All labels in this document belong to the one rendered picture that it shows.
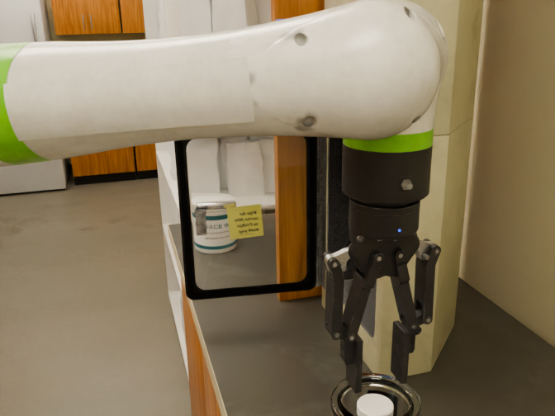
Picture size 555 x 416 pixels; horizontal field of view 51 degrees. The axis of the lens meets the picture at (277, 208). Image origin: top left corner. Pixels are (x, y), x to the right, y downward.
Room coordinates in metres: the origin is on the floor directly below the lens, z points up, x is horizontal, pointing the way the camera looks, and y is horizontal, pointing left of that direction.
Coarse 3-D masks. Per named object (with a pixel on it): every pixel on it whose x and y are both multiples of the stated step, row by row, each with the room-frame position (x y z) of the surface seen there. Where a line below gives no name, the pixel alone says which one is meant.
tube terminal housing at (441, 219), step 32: (352, 0) 1.10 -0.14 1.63; (416, 0) 0.95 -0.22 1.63; (448, 0) 0.96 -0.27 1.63; (480, 0) 1.11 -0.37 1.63; (448, 32) 0.96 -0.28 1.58; (480, 32) 1.13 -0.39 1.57; (448, 64) 0.96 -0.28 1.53; (448, 96) 0.96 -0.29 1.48; (448, 128) 0.97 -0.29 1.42; (448, 160) 0.98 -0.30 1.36; (448, 192) 0.99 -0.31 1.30; (448, 224) 1.01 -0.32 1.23; (448, 256) 1.03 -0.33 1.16; (384, 288) 0.94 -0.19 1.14; (448, 288) 1.06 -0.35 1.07; (384, 320) 0.94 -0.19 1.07; (448, 320) 1.08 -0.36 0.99; (384, 352) 0.94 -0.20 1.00; (416, 352) 0.96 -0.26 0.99
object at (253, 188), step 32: (192, 160) 1.19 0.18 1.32; (224, 160) 1.20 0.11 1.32; (256, 160) 1.21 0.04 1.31; (288, 160) 1.22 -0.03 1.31; (192, 192) 1.19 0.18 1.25; (224, 192) 1.20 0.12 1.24; (256, 192) 1.21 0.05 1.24; (288, 192) 1.22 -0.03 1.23; (192, 224) 1.19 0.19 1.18; (224, 224) 1.20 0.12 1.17; (256, 224) 1.21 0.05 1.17; (288, 224) 1.22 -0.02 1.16; (224, 256) 1.20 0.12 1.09; (256, 256) 1.21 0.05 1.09; (288, 256) 1.22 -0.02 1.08
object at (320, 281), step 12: (324, 144) 1.23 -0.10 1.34; (324, 156) 1.23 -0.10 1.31; (324, 168) 1.23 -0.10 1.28; (324, 180) 1.23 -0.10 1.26; (324, 192) 1.23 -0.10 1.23; (324, 204) 1.23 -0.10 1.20; (324, 216) 1.23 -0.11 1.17; (324, 228) 1.23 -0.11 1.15; (324, 240) 1.23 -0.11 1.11; (324, 252) 1.23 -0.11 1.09; (324, 264) 1.23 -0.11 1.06; (324, 276) 1.23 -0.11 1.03; (324, 288) 1.23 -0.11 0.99
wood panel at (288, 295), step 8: (272, 0) 1.29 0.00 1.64; (280, 0) 1.27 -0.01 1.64; (288, 0) 1.28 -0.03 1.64; (296, 0) 1.28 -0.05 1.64; (304, 0) 1.29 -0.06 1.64; (312, 0) 1.29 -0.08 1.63; (320, 0) 1.30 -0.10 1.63; (272, 8) 1.29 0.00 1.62; (280, 8) 1.27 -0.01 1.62; (288, 8) 1.28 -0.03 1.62; (296, 8) 1.28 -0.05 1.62; (304, 8) 1.29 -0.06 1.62; (312, 8) 1.29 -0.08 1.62; (320, 8) 1.30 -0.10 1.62; (272, 16) 1.29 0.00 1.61; (280, 16) 1.27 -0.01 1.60; (288, 16) 1.28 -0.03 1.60; (296, 16) 1.28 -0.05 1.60; (320, 288) 1.30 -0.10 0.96; (280, 296) 1.27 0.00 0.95; (288, 296) 1.28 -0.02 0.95; (296, 296) 1.28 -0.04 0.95; (304, 296) 1.29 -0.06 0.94
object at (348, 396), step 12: (348, 384) 0.62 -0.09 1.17; (372, 384) 0.63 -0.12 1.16; (384, 384) 0.63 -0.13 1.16; (396, 384) 0.62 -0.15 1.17; (336, 396) 0.59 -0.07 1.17; (348, 396) 0.62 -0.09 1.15; (360, 396) 0.63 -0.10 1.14; (396, 396) 0.61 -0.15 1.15; (408, 396) 0.59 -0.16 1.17; (336, 408) 0.57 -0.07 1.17; (348, 408) 0.62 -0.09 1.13; (396, 408) 0.61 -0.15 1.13; (408, 408) 0.59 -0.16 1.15
